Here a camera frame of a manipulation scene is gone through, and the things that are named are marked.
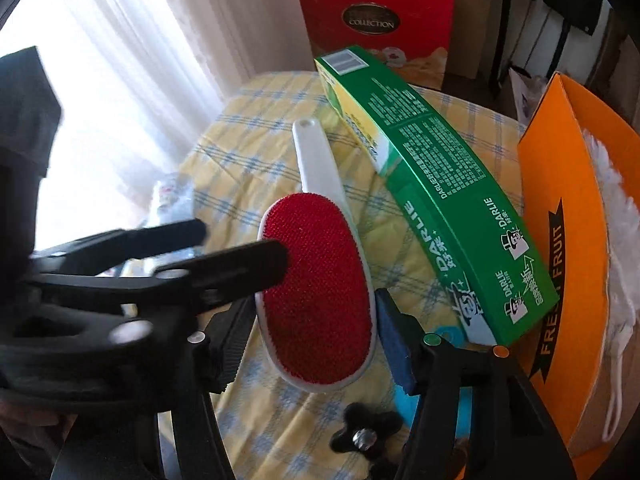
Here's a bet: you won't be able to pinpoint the white sheer curtain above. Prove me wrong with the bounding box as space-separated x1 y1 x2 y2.
0 0 311 251

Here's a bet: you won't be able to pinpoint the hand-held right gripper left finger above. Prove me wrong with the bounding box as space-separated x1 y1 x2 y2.
50 302 258 480

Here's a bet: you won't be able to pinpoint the red gift box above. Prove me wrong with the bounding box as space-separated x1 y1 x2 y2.
298 0 456 92

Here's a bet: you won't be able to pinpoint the orange cardboard box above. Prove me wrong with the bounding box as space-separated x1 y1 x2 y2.
516 72 640 480

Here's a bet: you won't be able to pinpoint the black speaker stand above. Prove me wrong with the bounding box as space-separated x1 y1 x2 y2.
555 25 571 76
492 0 516 78

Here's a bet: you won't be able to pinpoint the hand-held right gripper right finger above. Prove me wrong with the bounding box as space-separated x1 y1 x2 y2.
375 287 578 480

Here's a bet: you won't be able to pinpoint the yellow plaid tablecloth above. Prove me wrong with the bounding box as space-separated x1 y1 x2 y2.
145 71 531 480

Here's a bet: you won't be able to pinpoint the brown cardboard box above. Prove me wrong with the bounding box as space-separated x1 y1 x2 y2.
290 0 503 81

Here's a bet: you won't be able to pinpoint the white plastic bag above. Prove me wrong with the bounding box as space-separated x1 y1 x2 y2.
507 65 551 116

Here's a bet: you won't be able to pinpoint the green toothpaste box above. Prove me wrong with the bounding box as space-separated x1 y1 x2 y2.
314 45 561 347

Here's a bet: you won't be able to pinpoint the black star knob screw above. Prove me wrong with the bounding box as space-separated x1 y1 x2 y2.
330 402 403 456

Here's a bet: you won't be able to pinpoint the red and white lint brush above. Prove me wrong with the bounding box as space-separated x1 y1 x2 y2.
254 119 378 388

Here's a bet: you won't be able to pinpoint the light blue plastic object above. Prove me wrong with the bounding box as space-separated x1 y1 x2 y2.
392 325 476 441

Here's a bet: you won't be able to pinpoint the white fluffy duster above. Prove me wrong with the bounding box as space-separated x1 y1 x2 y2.
582 130 640 441

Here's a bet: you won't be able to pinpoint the clear bottle with red cap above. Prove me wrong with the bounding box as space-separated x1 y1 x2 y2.
145 172 201 231

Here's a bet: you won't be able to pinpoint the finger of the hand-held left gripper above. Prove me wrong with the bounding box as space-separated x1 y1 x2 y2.
30 217 208 281
117 238 291 318

